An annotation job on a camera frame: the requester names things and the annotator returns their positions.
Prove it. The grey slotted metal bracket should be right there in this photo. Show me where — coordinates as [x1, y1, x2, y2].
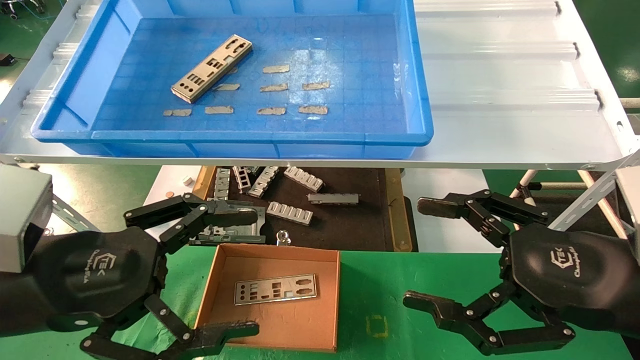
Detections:
[214, 168, 232, 201]
[248, 166, 280, 198]
[232, 166, 252, 194]

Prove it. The brown cardboard box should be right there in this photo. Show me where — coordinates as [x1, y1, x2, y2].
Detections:
[193, 243, 341, 353]

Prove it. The white metal shelf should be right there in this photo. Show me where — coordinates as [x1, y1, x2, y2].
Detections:
[0, 0, 640, 171]

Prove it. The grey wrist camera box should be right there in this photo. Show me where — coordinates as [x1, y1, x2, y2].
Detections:
[0, 164, 54, 274]
[615, 166, 640, 246]

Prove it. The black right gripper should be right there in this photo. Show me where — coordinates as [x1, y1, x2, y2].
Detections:
[403, 189, 640, 357]

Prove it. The perforated steel shelf leg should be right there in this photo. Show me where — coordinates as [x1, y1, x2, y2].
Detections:
[50, 194, 103, 234]
[547, 150, 640, 232]

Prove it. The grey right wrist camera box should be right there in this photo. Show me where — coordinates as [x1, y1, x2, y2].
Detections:
[615, 166, 640, 246]

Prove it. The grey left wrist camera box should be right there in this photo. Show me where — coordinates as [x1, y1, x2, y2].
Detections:
[0, 164, 54, 274]

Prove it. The office chair wheel base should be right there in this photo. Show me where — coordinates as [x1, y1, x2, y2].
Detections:
[0, 0, 47, 20]

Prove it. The green table cloth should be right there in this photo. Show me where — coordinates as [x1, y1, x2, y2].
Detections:
[0, 239, 636, 360]

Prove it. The blue plastic tray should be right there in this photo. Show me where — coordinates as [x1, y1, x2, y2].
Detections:
[31, 0, 434, 160]

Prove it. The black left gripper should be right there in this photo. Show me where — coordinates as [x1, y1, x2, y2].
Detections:
[0, 192, 260, 360]

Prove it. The thick silver I/O shield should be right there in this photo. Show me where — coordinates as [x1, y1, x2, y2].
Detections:
[171, 34, 253, 104]

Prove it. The grey ribbed metal bracket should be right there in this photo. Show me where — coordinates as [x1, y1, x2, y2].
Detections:
[284, 166, 325, 193]
[266, 201, 314, 226]

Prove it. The long grey metal bar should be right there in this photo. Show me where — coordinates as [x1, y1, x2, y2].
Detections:
[307, 193, 360, 205]

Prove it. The black mat wooden-edged tray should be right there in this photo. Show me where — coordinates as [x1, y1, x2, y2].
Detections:
[192, 166, 413, 253]

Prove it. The large grey metal mounting plate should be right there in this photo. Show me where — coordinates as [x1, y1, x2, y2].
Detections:
[190, 199, 267, 246]

